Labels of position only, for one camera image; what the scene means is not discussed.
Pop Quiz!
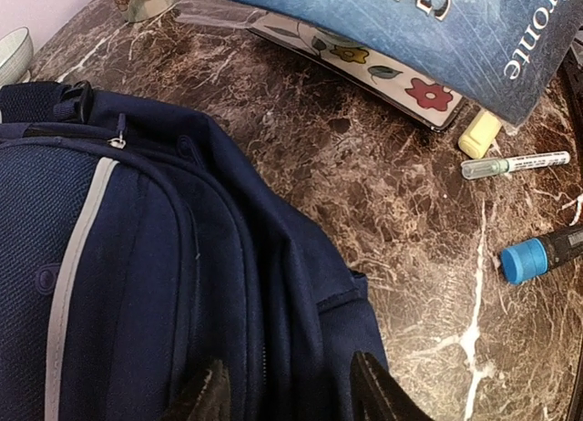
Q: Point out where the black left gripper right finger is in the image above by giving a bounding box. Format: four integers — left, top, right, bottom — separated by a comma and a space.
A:
350, 352, 432, 421

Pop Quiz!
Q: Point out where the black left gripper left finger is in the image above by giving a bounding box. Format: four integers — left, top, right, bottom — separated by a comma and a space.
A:
161, 359, 230, 421

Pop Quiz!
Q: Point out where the navy blue student backpack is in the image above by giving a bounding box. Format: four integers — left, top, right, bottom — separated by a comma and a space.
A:
1, 82, 386, 420

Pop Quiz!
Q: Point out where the dark blue novel book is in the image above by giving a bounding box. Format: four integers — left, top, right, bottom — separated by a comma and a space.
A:
231, 0, 582, 125

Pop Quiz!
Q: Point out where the black marker blue cap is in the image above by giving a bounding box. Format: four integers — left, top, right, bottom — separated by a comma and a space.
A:
500, 226, 582, 285

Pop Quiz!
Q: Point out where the white marker pen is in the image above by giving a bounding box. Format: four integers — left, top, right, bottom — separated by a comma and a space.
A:
461, 151, 571, 180

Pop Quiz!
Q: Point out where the yellow highlighter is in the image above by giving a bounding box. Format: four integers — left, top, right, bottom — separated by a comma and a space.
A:
458, 109, 502, 159

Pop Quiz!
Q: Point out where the square floral plate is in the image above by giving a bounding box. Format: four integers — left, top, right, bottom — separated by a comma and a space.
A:
250, 13, 465, 131

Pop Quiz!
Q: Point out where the celadon bowl at back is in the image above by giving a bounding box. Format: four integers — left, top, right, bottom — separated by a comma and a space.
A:
0, 26, 34, 87

